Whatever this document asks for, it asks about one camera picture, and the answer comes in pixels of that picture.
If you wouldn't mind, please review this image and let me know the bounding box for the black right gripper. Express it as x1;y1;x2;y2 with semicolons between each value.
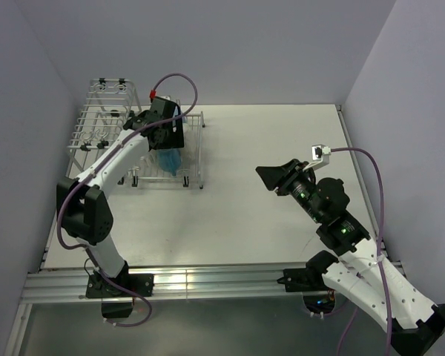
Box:
255;158;324;223

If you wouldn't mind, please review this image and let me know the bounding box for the light blue plastic cup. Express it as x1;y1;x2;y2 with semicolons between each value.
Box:
181;116;189;132

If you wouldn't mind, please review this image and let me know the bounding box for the blue white ceramic mug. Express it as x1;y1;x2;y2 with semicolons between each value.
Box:
156;148;182;177

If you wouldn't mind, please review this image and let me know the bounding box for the clear plastic cup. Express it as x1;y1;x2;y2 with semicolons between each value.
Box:
140;154;159;175

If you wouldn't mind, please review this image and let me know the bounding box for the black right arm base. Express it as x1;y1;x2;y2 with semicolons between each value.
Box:
277;266;331;293

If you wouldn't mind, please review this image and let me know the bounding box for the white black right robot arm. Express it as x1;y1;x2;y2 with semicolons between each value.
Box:
255;159;445;355

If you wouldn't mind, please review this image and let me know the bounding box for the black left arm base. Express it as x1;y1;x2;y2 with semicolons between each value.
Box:
85;273;154;299

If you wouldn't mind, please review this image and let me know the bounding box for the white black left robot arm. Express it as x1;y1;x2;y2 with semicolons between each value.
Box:
56;96;183;296

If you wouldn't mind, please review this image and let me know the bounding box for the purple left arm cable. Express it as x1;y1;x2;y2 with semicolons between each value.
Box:
56;73;199;328

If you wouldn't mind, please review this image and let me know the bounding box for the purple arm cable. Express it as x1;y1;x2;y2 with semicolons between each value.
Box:
56;73;199;328
329;147;394;356

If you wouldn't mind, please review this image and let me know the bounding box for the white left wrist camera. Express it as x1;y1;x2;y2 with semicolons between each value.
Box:
149;89;171;102

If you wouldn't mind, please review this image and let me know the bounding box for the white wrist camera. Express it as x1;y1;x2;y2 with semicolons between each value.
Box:
303;145;332;171
149;89;171;102

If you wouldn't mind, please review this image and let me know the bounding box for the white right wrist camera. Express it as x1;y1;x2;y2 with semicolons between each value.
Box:
303;145;332;171

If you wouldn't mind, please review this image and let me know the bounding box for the metal wire dish rack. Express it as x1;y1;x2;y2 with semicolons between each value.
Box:
67;78;205;188

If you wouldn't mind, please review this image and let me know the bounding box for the aluminium frame rail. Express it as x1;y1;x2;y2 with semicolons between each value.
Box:
19;263;305;304

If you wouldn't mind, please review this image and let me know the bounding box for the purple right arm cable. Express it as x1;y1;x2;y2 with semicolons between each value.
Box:
329;147;394;356

